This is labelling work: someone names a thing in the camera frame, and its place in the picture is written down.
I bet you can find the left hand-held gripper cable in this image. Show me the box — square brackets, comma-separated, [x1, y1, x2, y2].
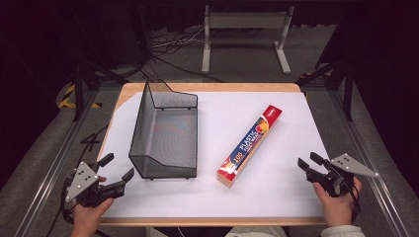
[44, 177, 78, 237]

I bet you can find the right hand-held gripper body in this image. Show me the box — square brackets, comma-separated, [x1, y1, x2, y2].
[305, 152, 380, 198]

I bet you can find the right hand-held gripper cable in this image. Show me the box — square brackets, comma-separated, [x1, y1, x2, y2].
[347, 179, 363, 223]

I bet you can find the hand-held gripper cable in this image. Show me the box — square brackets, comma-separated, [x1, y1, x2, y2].
[347, 179, 363, 223]
[44, 177, 78, 237]

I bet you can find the aluminium frame rail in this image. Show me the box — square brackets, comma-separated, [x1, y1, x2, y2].
[328, 89, 411, 237]
[13, 89, 101, 237]

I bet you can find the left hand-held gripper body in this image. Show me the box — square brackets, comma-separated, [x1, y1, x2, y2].
[64, 161, 126, 208]

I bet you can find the person's light sleeve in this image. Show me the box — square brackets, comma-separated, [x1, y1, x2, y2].
[320, 224, 368, 237]

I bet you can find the bundle of floor cables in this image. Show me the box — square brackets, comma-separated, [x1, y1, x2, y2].
[137, 25, 226, 84]

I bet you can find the black wire mesh basket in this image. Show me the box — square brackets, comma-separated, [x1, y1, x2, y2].
[128, 79, 199, 181]

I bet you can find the person's light clothing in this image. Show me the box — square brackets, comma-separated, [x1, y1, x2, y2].
[224, 225, 289, 237]

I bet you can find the long plastic wrap box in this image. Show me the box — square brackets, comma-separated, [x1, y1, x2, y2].
[215, 104, 284, 189]

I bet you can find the white table mat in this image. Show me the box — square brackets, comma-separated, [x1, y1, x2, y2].
[98, 91, 331, 219]

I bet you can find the grey metal stand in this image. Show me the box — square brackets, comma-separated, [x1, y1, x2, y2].
[201, 4, 295, 75]

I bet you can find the yellow black hazard tape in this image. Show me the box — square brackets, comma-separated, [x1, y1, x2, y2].
[56, 83, 102, 110]

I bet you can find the person's left hand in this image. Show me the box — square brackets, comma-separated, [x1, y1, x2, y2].
[70, 197, 115, 237]

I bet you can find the black metal stand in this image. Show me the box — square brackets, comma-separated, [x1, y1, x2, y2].
[67, 57, 130, 122]
[295, 58, 357, 122]

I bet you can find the person's right hand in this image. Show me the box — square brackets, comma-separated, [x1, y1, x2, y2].
[312, 177, 363, 228]

